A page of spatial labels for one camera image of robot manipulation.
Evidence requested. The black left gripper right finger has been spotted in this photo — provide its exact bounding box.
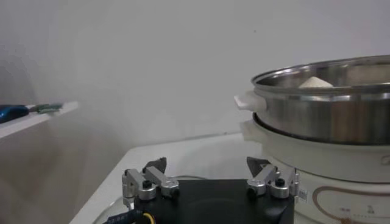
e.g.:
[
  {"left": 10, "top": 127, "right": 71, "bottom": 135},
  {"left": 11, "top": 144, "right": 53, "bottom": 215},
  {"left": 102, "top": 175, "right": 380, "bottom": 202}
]
[{"left": 246, "top": 156, "right": 307, "bottom": 204}]

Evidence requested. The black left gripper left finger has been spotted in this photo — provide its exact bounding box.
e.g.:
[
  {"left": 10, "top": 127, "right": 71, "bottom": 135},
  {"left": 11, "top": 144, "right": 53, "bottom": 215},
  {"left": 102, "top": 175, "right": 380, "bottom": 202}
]
[{"left": 121, "top": 156, "right": 180, "bottom": 211}]

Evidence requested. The glass lid with white handle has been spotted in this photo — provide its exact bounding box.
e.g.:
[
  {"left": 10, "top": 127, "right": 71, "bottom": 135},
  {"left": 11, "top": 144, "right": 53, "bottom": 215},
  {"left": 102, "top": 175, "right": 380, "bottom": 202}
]
[{"left": 91, "top": 175, "right": 305, "bottom": 224}]

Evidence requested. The white steamed baozi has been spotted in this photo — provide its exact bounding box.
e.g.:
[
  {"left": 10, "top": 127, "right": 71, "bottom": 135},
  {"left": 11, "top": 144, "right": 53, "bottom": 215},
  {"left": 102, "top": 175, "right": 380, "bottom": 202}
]
[{"left": 298, "top": 75, "right": 333, "bottom": 89}]

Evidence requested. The stainless steel steamer basket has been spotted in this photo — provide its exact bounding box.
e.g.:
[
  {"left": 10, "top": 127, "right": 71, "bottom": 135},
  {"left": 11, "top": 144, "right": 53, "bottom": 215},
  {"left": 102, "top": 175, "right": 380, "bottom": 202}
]
[{"left": 233, "top": 54, "right": 390, "bottom": 145}]

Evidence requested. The white electric pot base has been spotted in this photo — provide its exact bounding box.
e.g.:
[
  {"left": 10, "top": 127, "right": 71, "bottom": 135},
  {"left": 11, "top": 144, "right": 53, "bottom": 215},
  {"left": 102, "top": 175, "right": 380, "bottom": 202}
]
[{"left": 239, "top": 118, "right": 390, "bottom": 224}]

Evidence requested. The green circuit board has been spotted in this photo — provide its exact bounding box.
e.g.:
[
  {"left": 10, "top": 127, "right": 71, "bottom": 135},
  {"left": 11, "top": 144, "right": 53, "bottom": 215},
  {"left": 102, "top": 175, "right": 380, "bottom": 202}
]
[{"left": 29, "top": 103, "right": 63, "bottom": 115}]

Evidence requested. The white side table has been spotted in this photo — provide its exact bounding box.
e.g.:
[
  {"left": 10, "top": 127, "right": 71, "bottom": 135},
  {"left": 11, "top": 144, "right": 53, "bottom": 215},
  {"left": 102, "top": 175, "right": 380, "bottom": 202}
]
[{"left": 0, "top": 101, "right": 79, "bottom": 139}]

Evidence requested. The blue computer mouse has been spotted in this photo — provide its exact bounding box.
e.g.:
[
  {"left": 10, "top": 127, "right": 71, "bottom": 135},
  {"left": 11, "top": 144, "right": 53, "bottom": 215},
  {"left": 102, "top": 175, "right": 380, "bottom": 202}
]
[{"left": 0, "top": 104, "right": 30, "bottom": 124}]

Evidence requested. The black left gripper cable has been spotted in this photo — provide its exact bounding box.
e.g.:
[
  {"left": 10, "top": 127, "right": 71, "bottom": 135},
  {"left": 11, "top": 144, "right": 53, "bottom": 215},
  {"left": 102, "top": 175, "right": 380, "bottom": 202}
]
[{"left": 102, "top": 209, "right": 156, "bottom": 224}]

